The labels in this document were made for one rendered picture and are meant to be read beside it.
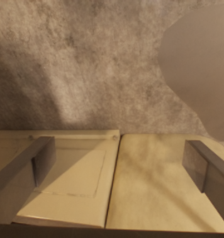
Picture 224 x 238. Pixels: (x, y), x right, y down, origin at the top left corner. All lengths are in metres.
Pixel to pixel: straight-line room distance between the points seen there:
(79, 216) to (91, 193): 0.11
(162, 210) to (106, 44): 0.80
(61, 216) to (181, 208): 0.55
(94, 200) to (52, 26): 0.85
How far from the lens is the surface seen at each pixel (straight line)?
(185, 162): 0.17
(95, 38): 0.89
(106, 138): 1.15
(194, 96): 1.01
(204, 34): 0.89
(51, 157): 0.17
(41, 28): 0.97
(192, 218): 0.88
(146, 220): 0.86
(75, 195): 0.97
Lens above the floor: 0.83
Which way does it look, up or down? 49 degrees down
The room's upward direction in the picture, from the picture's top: 165 degrees counter-clockwise
